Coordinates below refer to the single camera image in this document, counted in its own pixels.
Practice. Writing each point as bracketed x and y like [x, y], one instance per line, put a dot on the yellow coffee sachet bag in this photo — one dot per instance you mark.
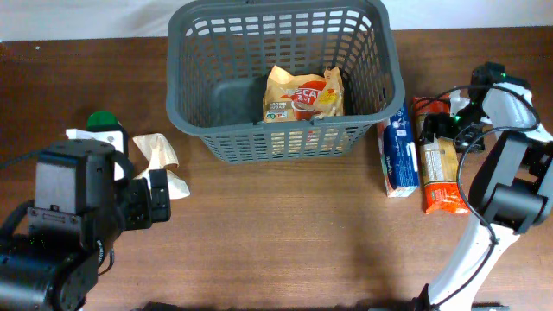
[290, 98]

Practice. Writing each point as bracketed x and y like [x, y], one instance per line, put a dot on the crumpled beige paper bag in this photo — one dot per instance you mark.
[160, 155]

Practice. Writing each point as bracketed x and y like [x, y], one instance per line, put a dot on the green lid beige jar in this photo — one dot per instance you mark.
[101, 118]

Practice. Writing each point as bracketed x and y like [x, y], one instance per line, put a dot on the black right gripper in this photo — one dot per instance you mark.
[441, 120]

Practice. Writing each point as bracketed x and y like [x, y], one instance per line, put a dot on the grey plastic basket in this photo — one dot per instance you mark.
[220, 54]

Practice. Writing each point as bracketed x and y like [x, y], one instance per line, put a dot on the blue toothpaste box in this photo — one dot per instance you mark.
[397, 151]

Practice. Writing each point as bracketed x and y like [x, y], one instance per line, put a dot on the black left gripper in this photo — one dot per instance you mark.
[144, 210]

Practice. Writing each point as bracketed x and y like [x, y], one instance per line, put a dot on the orange biscuit packet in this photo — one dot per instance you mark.
[438, 158]

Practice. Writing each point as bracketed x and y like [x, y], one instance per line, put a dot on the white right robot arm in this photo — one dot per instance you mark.
[511, 192]

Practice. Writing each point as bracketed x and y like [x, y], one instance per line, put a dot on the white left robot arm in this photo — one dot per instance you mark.
[52, 247]

